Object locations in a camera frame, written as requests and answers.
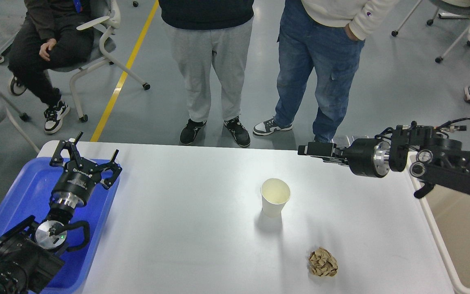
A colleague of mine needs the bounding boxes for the blue plastic tray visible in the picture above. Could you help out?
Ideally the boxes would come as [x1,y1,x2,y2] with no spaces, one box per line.
[0,158,119,294]

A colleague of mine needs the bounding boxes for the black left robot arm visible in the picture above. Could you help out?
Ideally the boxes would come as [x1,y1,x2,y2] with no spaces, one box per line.
[0,139,122,294]

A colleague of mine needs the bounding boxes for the metal floor plate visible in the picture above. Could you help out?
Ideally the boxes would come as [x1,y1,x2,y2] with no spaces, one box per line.
[351,135,370,141]
[332,136,351,145]

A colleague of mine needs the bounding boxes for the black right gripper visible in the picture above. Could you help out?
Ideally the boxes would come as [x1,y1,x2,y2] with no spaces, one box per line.
[298,139,390,178]

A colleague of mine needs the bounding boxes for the metal floor plate left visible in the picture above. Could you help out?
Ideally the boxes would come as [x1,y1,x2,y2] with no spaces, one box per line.
[332,136,351,145]

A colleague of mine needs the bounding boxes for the seated person in black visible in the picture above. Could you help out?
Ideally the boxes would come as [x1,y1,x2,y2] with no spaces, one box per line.
[8,0,94,134]

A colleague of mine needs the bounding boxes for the crumpled brown paper ball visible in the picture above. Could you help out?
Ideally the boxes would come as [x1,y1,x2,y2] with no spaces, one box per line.
[308,247,338,277]

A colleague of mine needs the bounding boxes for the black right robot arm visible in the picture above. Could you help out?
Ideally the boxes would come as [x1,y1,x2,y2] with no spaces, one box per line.
[298,119,470,199]

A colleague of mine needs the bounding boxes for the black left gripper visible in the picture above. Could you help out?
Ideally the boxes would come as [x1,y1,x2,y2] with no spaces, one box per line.
[49,131,122,208]

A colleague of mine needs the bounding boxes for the beige plastic bin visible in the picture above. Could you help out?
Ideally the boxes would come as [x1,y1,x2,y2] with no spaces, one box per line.
[419,185,470,294]

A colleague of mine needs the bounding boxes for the person in blue jeans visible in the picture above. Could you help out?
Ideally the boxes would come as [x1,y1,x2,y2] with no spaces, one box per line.
[253,0,397,142]

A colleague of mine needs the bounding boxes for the white chair top right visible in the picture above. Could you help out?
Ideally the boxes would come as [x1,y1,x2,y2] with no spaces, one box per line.
[386,0,470,68]

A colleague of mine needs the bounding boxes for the grey office chair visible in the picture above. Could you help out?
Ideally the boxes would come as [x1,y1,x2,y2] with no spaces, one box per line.
[52,0,151,122]

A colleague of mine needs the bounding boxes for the person in grey sweatpants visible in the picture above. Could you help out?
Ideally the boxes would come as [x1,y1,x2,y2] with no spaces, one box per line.
[159,0,254,147]

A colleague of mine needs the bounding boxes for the white paper cup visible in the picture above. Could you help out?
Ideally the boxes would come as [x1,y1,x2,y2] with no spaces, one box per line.
[260,178,290,218]

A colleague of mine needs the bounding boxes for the metal floor plate right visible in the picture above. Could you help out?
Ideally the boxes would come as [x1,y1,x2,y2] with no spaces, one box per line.
[351,135,370,141]

